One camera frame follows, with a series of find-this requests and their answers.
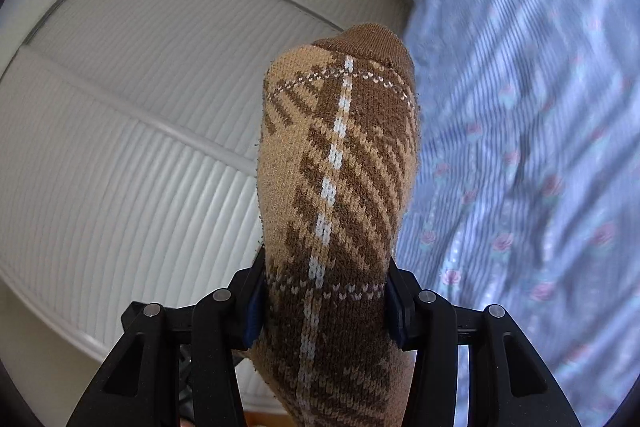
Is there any beige louvered wardrobe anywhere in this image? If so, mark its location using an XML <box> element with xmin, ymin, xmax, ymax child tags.
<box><xmin>0</xmin><ymin>0</ymin><xmax>417</xmax><ymax>413</ymax></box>

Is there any blue floral striped bedsheet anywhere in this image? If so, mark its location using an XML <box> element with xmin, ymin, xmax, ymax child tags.
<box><xmin>397</xmin><ymin>0</ymin><xmax>639</xmax><ymax>426</ymax></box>

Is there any brown plaid knit sweater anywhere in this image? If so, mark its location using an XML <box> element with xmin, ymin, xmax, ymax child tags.
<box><xmin>248</xmin><ymin>23</ymin><xmax>419</xmax><ymax>426</ymax></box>

